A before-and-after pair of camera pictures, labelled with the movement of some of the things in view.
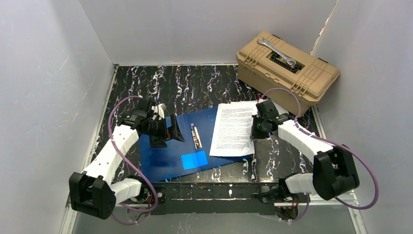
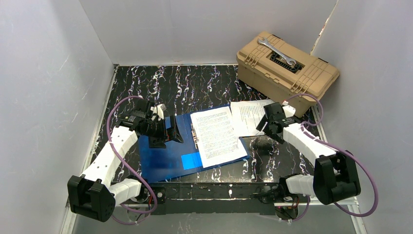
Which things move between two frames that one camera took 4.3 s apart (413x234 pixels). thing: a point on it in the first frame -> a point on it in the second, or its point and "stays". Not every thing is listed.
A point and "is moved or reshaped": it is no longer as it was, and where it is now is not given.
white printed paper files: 280,110 is moved or reshaped
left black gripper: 168,128 stays
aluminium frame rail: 350,200 stays
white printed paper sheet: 232,133 -> 215,138
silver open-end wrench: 276,50 stays
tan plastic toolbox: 268,62 stays
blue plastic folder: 182,158 stays
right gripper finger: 253,134 -> 262,123
